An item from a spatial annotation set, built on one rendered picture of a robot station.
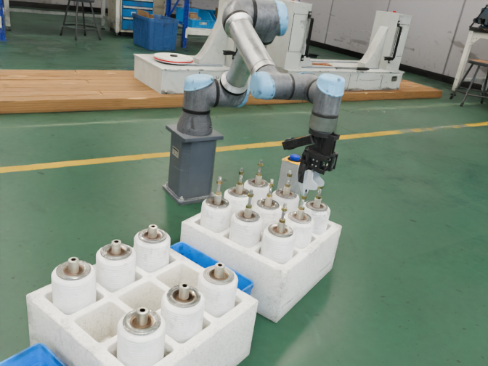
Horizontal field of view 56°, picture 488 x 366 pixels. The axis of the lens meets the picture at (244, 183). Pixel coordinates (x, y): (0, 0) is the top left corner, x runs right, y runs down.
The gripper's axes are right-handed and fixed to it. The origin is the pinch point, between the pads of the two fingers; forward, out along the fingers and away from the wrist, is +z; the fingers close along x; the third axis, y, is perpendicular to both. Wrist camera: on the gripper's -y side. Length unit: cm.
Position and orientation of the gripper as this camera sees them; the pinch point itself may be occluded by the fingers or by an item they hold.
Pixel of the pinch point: (303, 190)
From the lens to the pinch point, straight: 140.8
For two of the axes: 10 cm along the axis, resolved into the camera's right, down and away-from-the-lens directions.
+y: 7.9, 3.4, -5.2
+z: -1.2, 9.1, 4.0
